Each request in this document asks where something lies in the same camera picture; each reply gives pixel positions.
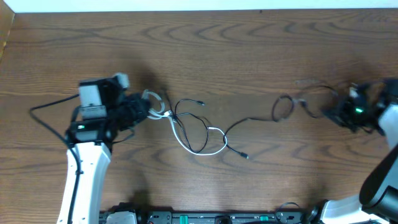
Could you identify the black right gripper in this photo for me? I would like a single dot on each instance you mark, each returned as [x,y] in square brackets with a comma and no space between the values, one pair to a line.
[339,112]

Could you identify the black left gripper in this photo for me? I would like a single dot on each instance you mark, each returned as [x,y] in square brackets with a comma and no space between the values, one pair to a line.
[137,107]

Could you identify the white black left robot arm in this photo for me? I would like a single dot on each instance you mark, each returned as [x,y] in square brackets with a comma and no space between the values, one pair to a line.
[90,142]

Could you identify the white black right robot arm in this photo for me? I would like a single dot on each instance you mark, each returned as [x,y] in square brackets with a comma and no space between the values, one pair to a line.
[377,199]

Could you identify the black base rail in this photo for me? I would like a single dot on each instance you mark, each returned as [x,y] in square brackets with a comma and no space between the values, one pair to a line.
[129,213]

